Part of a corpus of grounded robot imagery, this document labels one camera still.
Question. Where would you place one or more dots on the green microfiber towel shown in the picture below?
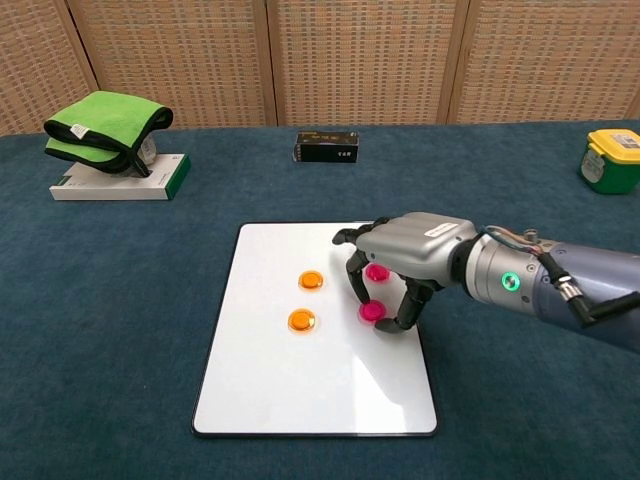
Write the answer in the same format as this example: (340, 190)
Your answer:
(100, 120)

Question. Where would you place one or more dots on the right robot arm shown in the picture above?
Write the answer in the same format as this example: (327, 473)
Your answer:
(500, 265)

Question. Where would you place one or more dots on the pink round magnet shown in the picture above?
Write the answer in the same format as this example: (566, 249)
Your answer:
(372, 312)
(377, 273)

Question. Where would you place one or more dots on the green jar with yellow lid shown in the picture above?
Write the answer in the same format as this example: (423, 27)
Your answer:
(612, 167)

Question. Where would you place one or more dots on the black cardboard box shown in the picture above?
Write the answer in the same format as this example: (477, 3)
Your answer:
(326, 148)

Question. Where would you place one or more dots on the blue table cover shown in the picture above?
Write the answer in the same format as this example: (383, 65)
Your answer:
(100, 300)

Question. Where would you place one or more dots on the woven folding screen panel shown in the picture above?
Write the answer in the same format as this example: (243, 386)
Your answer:
(550, 60)
(30, 65)
(365, 60)
(175, 60)

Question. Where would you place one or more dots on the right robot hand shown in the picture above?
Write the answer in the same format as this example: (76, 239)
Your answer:
(420, 245)

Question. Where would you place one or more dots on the white and green box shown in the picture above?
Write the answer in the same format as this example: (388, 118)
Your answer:
(115, 189)

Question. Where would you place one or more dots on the white magnetic board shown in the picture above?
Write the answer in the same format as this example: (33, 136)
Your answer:
(300, 390)

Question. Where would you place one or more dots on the orange round magnet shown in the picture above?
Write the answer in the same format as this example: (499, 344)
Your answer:
(301, 320)
(310, 280)

